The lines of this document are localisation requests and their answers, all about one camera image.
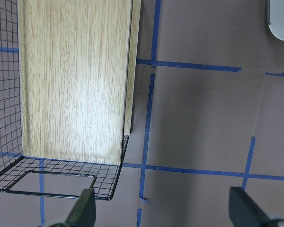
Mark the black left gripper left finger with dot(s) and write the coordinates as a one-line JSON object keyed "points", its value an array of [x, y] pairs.
{"points": [[83, 213]]}

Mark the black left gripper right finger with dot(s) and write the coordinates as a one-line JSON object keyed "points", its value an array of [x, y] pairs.
{"points": [[243, 211]]}

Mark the white toaster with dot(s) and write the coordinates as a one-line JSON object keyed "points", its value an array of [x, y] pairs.
{"points": [[275, 18]]}

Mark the wooden shelf in basket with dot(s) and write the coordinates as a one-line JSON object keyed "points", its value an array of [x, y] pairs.
{"points": [[77, 66]]}

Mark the black wire basket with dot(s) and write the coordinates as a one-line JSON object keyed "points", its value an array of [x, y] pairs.
{"points": [[24, 175]]}

